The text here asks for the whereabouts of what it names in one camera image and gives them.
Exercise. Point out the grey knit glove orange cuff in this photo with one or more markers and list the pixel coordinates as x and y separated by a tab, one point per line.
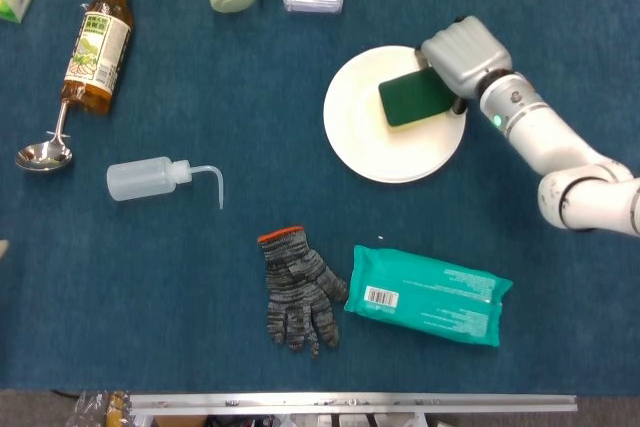
295	287

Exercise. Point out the aluminium frame rail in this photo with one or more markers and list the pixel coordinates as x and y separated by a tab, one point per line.
350	403

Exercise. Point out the clear squeeze wash bottle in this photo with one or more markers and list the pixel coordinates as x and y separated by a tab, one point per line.
140	178

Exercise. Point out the teal felt table cover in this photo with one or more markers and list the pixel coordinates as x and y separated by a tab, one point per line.
200	272

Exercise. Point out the crinkled clear plastic bag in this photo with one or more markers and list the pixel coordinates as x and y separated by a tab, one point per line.
95	409

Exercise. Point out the green yellow sponge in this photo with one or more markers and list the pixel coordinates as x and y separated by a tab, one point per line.
412	97

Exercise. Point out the amber bottle with label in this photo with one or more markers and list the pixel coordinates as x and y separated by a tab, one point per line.
95	47

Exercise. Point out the teal wet wipes pack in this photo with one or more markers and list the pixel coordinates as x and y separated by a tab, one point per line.
430	297

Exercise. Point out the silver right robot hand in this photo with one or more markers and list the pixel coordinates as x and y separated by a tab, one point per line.
465	54

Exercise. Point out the shiny metal ladle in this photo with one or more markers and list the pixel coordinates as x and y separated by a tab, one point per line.
42	154

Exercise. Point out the white round plate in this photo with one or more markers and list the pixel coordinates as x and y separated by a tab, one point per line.
360	137

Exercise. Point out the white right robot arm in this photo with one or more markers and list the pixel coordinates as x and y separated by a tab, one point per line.
545	137

